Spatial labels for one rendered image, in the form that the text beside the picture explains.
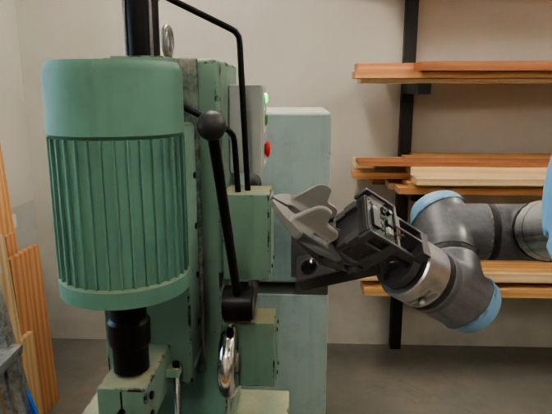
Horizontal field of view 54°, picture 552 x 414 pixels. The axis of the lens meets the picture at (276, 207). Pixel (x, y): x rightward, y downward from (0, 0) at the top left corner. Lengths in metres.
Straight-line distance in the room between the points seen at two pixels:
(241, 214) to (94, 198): 0.30
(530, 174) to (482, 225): 1.88
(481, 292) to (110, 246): 0.50
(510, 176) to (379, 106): 0.78
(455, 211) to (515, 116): 2.33
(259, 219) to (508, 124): 2.40
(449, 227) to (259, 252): 0.31
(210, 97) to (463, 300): 0.49
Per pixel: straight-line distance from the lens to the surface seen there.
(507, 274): 2.81
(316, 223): 0.64
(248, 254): 0.92
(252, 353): 0.97
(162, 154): 0.69
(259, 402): 1.26
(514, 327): 3.50
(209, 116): 0.62
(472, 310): 0.80
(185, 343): 0.91
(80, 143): 0.68
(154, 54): 0.86
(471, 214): 0.88
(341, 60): 2.98
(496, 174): 2.69
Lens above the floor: 1.47
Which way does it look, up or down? 12 degrees down
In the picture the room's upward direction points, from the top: straight up
